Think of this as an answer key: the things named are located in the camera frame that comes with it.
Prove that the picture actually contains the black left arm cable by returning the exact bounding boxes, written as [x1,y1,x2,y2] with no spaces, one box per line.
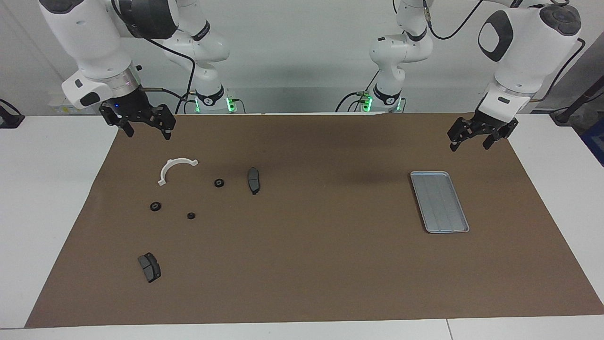
[422,0,587,102]

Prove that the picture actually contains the brown table mat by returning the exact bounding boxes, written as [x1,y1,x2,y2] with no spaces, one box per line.
[25,112,604,329]

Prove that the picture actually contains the black tripod leg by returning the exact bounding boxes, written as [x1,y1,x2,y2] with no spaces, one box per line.
[550,78,604,126]

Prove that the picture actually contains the silver metal tray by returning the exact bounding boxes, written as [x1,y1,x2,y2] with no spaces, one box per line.
[410,171,470,234]

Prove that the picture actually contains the wide dark grey brake pad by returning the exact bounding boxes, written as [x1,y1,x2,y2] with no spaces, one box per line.
[137,252,162,284]

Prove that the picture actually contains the black stand base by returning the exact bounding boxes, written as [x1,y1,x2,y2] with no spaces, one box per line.
[0,98,25,129]

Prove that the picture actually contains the white power strip box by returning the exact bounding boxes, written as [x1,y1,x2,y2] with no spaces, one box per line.
[49,92,102,115]

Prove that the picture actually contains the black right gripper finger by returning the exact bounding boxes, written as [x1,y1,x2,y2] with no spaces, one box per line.
[151,106,177,141]
[99,107,135,138]

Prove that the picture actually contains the white curved plastic bracket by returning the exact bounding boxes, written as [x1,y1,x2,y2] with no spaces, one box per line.
[157,158,199,187]

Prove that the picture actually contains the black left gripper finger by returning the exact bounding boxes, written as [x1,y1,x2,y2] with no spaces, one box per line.
[447,118,473,153]
[483,120,519,151]

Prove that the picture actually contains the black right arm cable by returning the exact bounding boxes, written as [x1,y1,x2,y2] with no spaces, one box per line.
[111,0,196,114]

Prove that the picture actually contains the blue box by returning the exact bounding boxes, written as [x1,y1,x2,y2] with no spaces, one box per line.
[579,118,604,167]

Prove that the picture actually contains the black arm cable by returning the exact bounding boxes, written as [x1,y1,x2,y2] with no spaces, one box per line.
[422,0,587,102]
[111,0,196,114]

